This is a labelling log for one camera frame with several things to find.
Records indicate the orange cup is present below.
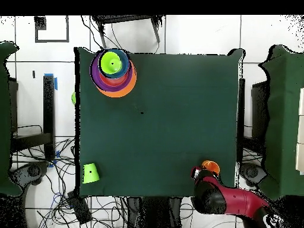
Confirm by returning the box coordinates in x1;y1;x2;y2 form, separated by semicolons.
201;160;221;177

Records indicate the small orange-red bowl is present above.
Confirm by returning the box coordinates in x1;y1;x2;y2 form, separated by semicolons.
99;68;129;87

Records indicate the purple bowl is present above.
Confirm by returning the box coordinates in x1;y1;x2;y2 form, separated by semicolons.
90;53;134;93

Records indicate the blue bowl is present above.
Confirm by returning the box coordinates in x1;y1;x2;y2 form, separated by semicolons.
97;48;131;80

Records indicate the light green cup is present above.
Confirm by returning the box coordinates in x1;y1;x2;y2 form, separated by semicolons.
99;51;124;75

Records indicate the dark green tablecloth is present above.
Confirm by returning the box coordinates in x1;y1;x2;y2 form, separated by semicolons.
74;46;244;198

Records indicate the green cloth side table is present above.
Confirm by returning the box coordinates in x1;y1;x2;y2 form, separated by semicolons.
0;40;23;197
258;45;304;200

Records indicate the black power adapter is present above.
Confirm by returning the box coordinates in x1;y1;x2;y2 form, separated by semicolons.
66;191;93;225

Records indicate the blue tape strip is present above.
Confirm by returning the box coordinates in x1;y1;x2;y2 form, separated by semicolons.
44;72;58;91

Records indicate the black chair with legs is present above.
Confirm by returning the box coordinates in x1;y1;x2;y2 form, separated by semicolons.
91;14;166;49

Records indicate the black metal frame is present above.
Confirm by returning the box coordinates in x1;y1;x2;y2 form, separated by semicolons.
237;78;246;163
10;75;56;161

